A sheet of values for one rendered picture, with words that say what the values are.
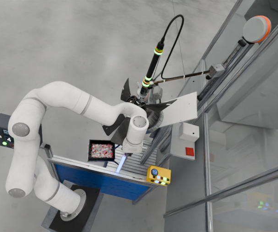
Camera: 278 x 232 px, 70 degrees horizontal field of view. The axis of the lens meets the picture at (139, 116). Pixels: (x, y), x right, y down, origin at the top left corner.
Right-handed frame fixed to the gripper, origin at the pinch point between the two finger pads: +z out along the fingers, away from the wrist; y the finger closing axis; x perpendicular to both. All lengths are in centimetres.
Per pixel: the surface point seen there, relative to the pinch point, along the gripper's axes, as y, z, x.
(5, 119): -76, 11, 25
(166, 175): 31.4, 35.5, -0.8
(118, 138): -4.8, 24.8, 22.4
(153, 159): 50, 135, 54
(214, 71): 62, -13, 61
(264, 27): 76, -50, 61
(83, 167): -30, 52, 11
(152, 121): 23, 27, 41
